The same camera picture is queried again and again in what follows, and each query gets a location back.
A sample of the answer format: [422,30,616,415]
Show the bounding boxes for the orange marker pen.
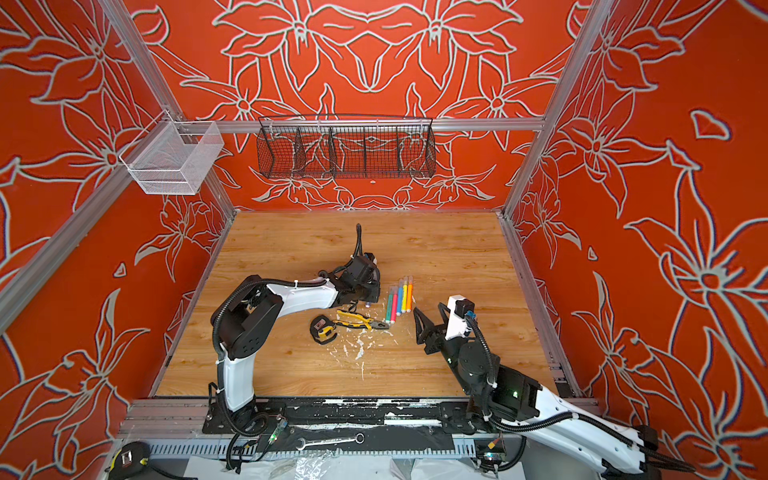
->
[406,275,413,312]

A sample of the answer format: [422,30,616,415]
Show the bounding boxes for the silver wrench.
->
[296,432,366,451]

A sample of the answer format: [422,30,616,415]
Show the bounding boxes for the small circuit board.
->
[475,439,506,474]

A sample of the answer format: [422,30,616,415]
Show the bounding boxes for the yellow black tape measure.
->
[309,315,337,345]

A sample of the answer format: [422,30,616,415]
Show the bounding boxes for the black wire basket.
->
[256,115,437,180]

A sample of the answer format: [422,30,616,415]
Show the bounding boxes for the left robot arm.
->
[211,224,381,438]

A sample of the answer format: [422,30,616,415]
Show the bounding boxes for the yellow black pliers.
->
[333,310,390,331]

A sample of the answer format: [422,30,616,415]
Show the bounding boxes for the tape measure on base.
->
[107,441,151,480]

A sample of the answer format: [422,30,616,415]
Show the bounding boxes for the white mesh basket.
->
[120,121,224,196]

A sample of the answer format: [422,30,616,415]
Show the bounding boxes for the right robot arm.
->
[413,296,695,479]

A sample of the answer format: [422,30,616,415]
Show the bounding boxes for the blue marker pen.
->
[395,279,406,317]

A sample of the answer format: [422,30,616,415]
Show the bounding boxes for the purple marker pen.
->
[384,290,393,324]

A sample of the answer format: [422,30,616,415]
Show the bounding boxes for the yellow marker pen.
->
[402,277,408,314]

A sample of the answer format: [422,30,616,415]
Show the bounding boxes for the green marker pen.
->
[387,287,397,324]

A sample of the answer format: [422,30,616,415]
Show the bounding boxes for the pink marker pen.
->
[391,287,401,323]

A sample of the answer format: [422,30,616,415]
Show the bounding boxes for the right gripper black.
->
[414,304,483,401]

